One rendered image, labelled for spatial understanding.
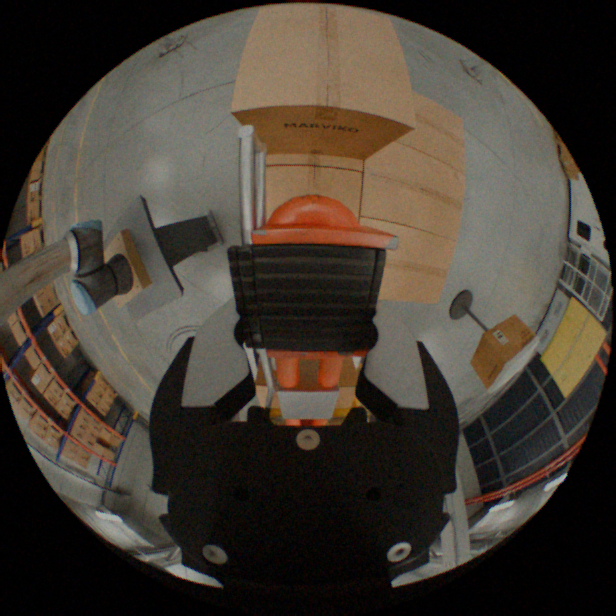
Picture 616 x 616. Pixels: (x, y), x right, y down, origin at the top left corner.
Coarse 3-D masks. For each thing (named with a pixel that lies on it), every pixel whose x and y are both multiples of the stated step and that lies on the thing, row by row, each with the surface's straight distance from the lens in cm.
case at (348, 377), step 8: (344, 360) 78; (352, 360) 78; (344, 368) 75; (352, 368) 75; (256, 376) 72; (264, 376) 71; (344, 376) 72; (352, 376) 73; (256, 384) 69; (264, 384) 69; (344, 384) 70; (352, 384) 70; (256, 392) 74; (264, 392) 72; (344, 392) 72; (352, 392) 73; (264, 400) 78; (344, 400) 78; (352, 400) 80
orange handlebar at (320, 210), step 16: (288, 208) 10; (304, 208) 10; (320, 208) 10; (336, 208) 10; (272, 224) 10; (288, 224) 10; (304, 224) 10; (320, 224) 10; (336, 224) 10; (352, 224) 10; (288, 368) 16; (320, 368) 16; (336, 368) 16; (288, 384) 18; (320, 384) 18
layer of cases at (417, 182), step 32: (416, 96) 119; (416, 128) 105; (448, 128) 122; (288, 160) 80; (320, 160) 80; (352, 160) 82; (384, 160) 88; (416, 160) 96; (448, 160) 111; (288, 192) 77; (320, 192) 77; (352, 192) 80; (384, 192) 84; (416, 192) 93; (448, 192) 106; (384, 224) 84; (416, 224) 93; (448, 224) 106; (416, 256) 96; (448, 256) 110; (384, 288) 94; (416, 288) 104
